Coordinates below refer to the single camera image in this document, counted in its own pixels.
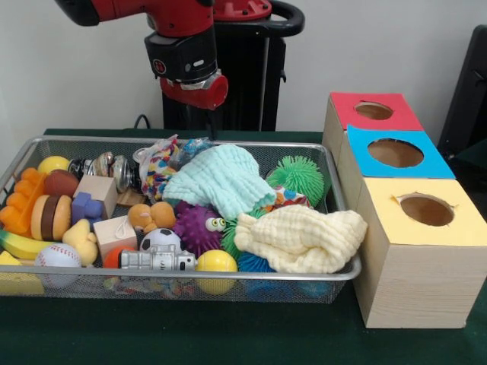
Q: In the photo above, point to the silver robot toy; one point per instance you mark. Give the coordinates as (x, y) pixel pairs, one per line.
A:
(157, 260)

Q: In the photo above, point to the black chair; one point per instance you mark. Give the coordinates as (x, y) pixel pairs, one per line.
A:
(468, 99)

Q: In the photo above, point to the purple fuzzy toy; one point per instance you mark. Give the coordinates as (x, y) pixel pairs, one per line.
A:
(198, 228)

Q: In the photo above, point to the yellow toy banana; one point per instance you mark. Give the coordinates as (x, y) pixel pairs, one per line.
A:
(19, 245)

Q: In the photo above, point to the orange plush toy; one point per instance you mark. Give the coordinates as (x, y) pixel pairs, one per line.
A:
(152, 216)

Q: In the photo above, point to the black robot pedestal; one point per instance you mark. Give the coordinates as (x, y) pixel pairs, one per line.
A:
(255, 84)

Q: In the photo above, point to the small wooden block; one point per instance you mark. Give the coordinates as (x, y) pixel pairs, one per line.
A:
(114, 236)

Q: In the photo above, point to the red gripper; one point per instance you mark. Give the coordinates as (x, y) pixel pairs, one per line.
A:
(196, 93)

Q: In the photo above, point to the small green spiky toy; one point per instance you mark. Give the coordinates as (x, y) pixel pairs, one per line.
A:
(228, 236)

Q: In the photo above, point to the brown toy football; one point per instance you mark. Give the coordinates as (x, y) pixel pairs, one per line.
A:
(61, 184)

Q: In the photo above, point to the mint green cloth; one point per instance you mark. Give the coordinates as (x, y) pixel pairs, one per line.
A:
(228, 182)

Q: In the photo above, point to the multicoloured toy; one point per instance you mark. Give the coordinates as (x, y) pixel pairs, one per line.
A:
(288, 199)

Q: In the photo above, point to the white baseball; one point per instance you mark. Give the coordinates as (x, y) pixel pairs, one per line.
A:
(58, 256)

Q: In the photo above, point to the toy hamburger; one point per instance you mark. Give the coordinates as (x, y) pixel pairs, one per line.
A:
(52, 217)

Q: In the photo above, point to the green fuzzy toy with eyes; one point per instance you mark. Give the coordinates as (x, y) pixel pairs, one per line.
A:
(298, 179)

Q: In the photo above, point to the yellow block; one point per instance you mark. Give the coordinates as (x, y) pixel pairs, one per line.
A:
(15, 283)

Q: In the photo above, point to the orange spiky toy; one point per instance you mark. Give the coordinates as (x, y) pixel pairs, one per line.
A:
(17, 205)

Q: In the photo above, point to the small yellow ball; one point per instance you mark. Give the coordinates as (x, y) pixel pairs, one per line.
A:
(53, 164)

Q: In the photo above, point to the yellow duck toy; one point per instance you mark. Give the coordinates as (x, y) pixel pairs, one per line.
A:
(80, 239)

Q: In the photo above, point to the clear bottle with blue label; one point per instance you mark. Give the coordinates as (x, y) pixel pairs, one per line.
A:
(192, 148)

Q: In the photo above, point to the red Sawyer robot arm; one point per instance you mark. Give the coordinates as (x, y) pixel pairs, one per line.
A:
(175, 38)

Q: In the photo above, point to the small soccer ball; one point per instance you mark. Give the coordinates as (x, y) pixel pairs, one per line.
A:
(161, 239)

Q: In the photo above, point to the wooden box with three holes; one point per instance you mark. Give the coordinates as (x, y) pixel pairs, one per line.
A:
(418, 281)

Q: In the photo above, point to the blue spiky ball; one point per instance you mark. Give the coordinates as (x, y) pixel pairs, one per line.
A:
(255, 262)

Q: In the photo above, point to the small red ball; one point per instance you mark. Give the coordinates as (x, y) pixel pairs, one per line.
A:
(112, 258)

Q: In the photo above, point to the crushed silver can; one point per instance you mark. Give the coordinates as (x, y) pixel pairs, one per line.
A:
(95, 164)

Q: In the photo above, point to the clear mesh bin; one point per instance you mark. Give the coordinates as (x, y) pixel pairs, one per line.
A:
(335, 175)

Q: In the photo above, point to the white multicoloured printed packet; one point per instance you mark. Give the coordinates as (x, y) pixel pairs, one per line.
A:
(156, 171)

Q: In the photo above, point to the tan wooden cube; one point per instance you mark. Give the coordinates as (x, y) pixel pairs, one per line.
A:
(97, 188)

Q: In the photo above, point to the pale yellow cloth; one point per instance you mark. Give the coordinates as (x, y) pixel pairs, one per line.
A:
(304, 239)

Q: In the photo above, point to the purple block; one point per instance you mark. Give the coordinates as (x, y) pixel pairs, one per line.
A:
(87, 207)

